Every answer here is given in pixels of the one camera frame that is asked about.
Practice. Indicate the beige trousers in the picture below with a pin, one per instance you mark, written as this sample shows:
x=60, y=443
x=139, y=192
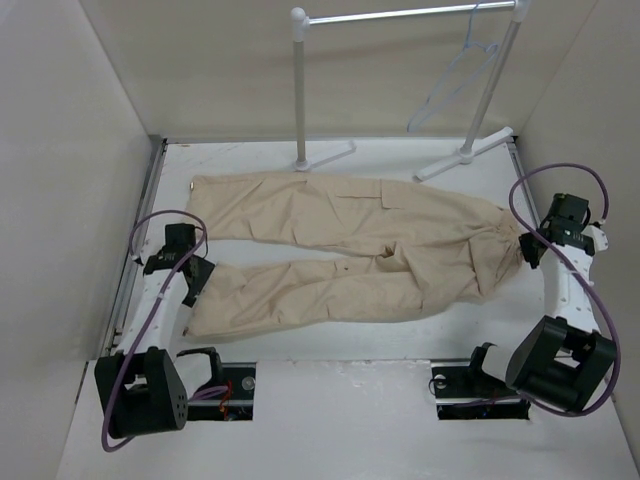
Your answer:
x=398, y=251

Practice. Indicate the light blue wire hanger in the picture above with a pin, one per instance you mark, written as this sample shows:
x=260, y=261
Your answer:
x=465, y=68

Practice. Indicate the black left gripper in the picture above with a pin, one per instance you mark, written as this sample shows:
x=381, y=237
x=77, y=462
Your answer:
x=204, y=271

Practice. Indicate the white clothes rack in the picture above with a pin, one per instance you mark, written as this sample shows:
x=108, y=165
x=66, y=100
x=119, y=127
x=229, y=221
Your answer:
x=335, y=61

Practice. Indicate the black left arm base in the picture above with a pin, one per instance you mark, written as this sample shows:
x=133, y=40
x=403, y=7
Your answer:
x=228, y=397

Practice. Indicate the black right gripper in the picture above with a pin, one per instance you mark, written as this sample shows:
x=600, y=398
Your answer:
x=527, y=249

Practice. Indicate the aluminium table edge rail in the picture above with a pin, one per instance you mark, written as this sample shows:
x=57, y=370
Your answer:
x=136, y=238

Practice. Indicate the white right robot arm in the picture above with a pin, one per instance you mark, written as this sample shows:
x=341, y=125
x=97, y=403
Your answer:
x=563, y=359

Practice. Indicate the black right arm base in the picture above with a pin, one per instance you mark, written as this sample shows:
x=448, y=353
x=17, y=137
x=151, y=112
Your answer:
x=462, y=395

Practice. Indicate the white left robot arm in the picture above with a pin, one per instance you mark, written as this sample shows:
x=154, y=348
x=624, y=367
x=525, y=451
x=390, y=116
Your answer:
x=144, y=387

